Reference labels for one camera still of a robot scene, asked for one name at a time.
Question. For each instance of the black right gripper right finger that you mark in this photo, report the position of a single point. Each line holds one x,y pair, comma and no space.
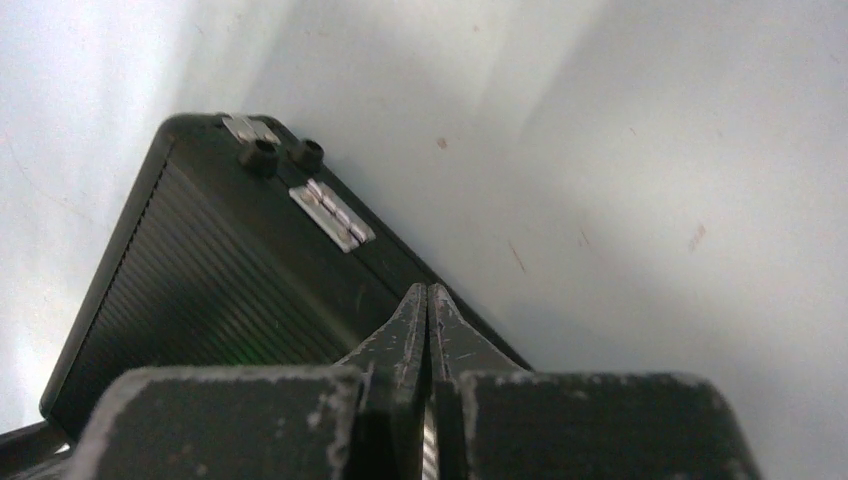
457,345

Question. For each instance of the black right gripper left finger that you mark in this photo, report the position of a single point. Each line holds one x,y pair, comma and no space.
377,405

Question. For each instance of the black aluminium poker case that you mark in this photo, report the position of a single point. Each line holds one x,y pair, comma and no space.
239,273

